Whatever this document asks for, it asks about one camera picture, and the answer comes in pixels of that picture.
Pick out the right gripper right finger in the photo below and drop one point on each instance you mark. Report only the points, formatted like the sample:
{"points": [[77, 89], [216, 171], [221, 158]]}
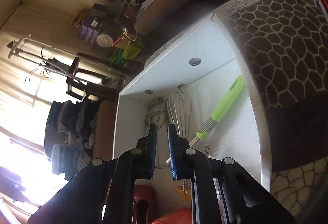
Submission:
{"points": [[222, 191]]}

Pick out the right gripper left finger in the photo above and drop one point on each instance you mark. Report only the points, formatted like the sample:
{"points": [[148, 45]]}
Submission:
{"points": [[103, 191]]}

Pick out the wire rack tongs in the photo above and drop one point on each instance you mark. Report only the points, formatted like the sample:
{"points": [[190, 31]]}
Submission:
{"points": [[157, 115]]}

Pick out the dark red holder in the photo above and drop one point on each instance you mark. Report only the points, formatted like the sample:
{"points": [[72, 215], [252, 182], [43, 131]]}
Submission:
{"points": [[145, 208]]}

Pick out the red twine spool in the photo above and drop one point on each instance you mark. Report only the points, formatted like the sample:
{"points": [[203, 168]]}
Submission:
{"points": [[182, 216]]}

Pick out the white cardboard box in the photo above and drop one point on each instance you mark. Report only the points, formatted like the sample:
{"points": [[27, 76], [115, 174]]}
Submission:
{"points": [[203, 61]]}

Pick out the round cookie tin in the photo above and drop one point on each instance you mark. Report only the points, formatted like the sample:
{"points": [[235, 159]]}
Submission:
{"points": [[104, 40]]}

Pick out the patterned blanket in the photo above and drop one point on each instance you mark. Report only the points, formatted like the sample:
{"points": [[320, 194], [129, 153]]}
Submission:
{"points": [[284, 43]]}

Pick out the yellow handled corkscrew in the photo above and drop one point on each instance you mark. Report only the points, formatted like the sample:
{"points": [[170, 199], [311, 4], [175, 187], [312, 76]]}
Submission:
{"points": [[183, 189]]}

